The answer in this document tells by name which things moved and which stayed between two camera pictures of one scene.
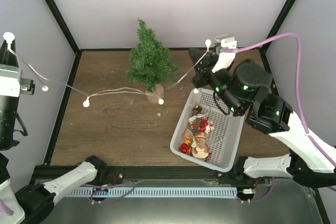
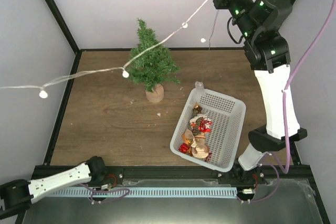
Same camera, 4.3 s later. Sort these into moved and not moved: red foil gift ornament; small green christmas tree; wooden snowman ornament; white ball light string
Moved: white ball light string
Not moved: wooden snowman ornament; red foil gift ornament; small green christmas tree
